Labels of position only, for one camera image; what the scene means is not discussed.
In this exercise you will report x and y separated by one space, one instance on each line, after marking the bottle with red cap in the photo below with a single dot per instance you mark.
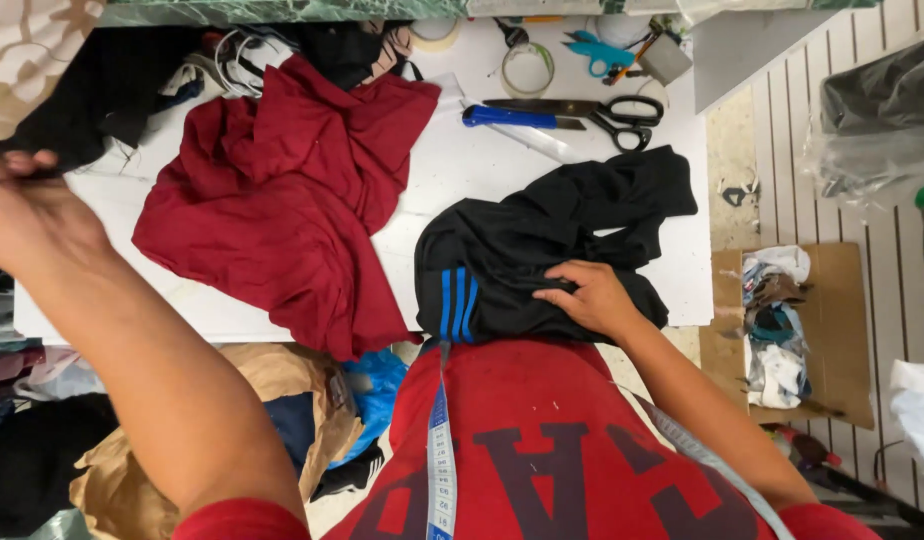
807 446

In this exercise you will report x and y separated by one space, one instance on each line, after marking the black metal stand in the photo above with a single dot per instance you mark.
874 499

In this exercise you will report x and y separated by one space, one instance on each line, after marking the person's red t-shirt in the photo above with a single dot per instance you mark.
537 405

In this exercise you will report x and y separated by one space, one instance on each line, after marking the blue plastic bag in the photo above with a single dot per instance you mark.
376 390

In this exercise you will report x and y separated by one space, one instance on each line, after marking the black fabric with white stripes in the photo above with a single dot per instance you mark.
349 472

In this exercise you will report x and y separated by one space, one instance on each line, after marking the beige masking tape roll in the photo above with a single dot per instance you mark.
447 40

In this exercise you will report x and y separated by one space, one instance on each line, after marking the pile of mixed clothes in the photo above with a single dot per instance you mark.
34 450

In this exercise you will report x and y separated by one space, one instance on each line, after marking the person's right hand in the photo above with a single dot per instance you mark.
601 300

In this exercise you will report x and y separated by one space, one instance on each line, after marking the person's left hand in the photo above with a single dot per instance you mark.
34 225

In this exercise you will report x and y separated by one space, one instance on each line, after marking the plain black cloth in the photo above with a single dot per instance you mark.
109 90

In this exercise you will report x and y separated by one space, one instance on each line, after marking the small grey box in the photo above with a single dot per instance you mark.
666 58

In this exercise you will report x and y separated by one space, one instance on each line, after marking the clear plastic sheet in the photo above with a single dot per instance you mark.
867 161

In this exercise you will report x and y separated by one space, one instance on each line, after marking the small black fabric scrap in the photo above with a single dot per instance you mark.
734 196

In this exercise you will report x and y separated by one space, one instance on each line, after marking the blue utility knife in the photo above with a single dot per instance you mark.
507 117

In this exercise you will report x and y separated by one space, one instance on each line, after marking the black plastic bag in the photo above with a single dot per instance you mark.
882 90

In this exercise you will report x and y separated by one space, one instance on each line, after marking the clear adhesive tape roll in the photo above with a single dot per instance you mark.
505 73

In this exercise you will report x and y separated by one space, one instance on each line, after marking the teal thread snips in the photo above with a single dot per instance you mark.
601 52

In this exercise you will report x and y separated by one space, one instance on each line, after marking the green marbled ledge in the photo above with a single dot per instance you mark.
282 10

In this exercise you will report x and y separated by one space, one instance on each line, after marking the large black scissors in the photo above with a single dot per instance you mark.
552 107

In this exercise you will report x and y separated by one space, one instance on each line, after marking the dark red cloth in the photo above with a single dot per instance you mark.
282 195

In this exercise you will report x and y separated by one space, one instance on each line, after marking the small black hand tool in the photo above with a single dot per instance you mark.
513 34

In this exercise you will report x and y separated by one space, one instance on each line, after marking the crumpled black fabric heap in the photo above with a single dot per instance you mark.
342 52

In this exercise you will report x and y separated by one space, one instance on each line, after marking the grey board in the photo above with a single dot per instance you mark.
739 52

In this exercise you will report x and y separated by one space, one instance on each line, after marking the white round object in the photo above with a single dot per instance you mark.
619 30

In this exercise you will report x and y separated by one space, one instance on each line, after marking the orange pencil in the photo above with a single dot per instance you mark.
633 61

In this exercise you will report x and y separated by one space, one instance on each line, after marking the heap of fabric scraps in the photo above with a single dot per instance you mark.
777 352

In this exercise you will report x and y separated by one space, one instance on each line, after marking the cardboard box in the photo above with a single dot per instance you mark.
837 330

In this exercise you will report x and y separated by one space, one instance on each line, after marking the grey measuring tape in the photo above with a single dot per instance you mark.
441 465

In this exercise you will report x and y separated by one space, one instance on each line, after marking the beige camouflage fabric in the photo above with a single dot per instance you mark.
27 52

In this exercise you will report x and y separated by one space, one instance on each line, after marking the person's left fingers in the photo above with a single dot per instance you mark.
28 161

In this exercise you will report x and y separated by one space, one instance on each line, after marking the white plastic bag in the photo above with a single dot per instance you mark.
919 420

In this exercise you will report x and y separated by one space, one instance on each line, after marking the brown paper bag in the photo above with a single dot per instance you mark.
132 487

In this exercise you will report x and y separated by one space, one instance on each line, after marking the black garment with blue stripes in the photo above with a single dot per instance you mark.
507 247

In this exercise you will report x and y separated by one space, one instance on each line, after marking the dark blue fabric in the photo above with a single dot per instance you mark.
291 427

